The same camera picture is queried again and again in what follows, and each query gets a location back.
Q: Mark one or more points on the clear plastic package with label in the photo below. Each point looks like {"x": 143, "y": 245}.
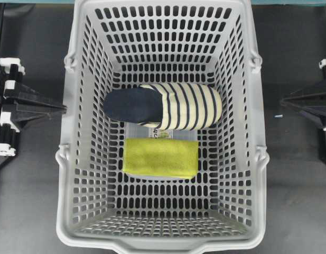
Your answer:
{"x": 136, "y": 131}

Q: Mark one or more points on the yellow-green folded cloth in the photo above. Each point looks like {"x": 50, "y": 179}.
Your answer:
{"x": 163, "y": 158}

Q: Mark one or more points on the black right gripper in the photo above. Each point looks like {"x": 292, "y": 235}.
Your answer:
{"x": 310, "y": 102}

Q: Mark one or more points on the navy and striped slipper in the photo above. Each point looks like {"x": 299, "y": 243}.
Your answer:
{"x": 165, "y": 106}

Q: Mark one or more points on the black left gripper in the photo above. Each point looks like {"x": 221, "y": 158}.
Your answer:
{"x": 20, "y": 103}

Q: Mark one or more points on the grey plastic shopping basket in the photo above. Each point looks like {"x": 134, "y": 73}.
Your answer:
{"x": 124, "y": 44}

